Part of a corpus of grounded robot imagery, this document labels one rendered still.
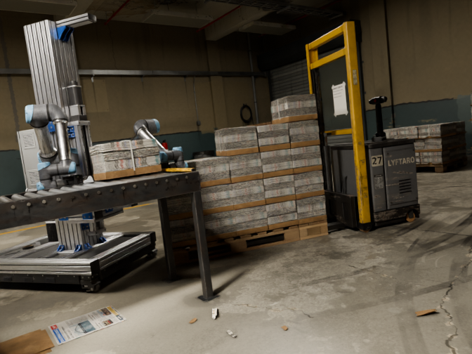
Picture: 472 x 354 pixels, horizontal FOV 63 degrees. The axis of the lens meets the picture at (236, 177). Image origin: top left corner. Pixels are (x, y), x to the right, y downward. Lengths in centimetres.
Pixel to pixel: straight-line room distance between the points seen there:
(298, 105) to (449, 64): 608
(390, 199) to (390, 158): 38
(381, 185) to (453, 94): 564
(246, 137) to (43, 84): 167
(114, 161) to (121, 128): 747
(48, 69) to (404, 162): 315
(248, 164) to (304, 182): 55
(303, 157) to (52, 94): 213
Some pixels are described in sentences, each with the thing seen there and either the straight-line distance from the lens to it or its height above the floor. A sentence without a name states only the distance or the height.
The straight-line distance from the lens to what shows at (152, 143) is 262.
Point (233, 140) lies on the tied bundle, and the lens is 323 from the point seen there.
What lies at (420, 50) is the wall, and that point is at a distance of 954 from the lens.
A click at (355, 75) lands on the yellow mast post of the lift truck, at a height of 139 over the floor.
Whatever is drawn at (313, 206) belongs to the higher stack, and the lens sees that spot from 355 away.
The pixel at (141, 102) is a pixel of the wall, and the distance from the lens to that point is 1026.
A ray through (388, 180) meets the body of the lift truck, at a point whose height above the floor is 43.
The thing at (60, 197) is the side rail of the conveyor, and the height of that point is 78.
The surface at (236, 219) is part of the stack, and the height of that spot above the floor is 29.
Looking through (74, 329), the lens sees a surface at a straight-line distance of 251.
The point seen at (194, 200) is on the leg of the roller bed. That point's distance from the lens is 234.
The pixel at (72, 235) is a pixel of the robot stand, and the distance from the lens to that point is 339.
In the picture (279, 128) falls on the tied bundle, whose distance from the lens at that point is 337.
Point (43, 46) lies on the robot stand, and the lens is 344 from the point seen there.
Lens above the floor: 96
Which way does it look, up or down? 6 degrees down
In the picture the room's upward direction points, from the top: 7 degrees counter-clockwise
